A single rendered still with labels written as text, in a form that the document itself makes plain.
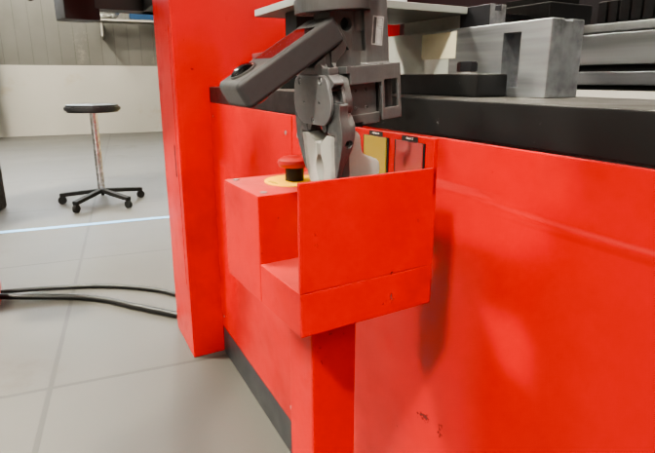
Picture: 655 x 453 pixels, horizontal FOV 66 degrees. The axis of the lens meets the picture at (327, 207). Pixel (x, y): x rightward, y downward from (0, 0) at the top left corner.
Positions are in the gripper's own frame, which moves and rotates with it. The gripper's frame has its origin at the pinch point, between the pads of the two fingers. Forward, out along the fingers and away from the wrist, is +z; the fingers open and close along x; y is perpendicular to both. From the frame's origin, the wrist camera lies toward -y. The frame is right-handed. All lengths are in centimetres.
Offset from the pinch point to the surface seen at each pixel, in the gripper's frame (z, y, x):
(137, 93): 25, 142, 877
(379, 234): 2.3, 2.9, -4.8
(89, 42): -60, 84, 889
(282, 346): 51, 16, 56
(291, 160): -3.7, 0.6, 8.5
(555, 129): -6.7, 18.3, -12.6
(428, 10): -19.9, 26.7, 14.6
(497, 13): -18.8, 35.3, 9.9
